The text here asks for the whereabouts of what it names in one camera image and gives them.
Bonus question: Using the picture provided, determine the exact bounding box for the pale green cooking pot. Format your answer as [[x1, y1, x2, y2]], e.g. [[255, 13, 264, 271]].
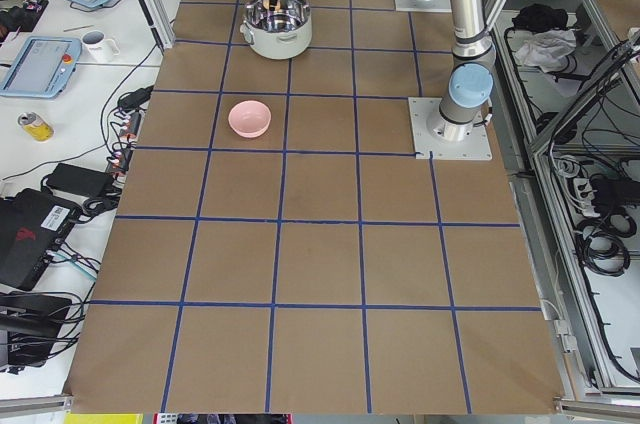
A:
[[240, 0, 313, 60]]

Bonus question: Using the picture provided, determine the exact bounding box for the pink bowl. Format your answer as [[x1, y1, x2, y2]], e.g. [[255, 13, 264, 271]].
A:
[[228, 100, 272, 139]]

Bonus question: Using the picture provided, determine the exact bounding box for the white mug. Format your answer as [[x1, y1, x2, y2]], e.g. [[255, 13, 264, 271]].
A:
[[81, 30, 120, 64]]

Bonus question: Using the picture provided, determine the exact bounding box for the power strip with plugs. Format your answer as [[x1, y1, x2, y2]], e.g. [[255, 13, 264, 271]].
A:
[[105, 110, 144, 178]]

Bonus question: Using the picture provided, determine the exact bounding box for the near teach pendant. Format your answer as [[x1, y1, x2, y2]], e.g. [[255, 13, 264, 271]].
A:
[[1, 36, 82, 99]]

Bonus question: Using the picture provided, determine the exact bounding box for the black cloth bundle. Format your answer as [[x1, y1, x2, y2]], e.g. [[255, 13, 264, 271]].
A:
[[512, 3, 568, 33]]

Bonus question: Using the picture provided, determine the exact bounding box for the large black power brick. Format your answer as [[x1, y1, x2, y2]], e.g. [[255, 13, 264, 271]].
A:
[[43, 163, 114, 198]]

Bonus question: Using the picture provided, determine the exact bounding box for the yellow drink can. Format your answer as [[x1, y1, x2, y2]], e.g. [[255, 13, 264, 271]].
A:
[[17, 112, 54, 142]]

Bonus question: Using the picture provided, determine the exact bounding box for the white crumpled cloth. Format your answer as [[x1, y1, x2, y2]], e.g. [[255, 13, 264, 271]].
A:
[[514, 30, 577, 73]]

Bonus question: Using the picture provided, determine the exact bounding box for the coiled black cable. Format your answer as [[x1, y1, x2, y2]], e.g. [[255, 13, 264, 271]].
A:
[[574, 228, 632, 277]]

